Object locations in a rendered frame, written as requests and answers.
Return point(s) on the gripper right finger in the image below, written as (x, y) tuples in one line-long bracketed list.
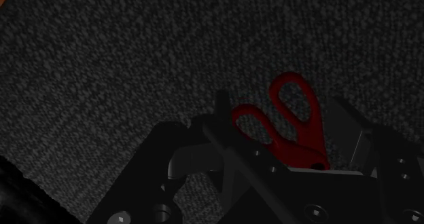
[(394, 157)]

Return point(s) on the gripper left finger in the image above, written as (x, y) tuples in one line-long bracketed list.
[(149, 170)]

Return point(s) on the grey fabric sofa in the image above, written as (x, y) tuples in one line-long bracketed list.
[(132, 51)]

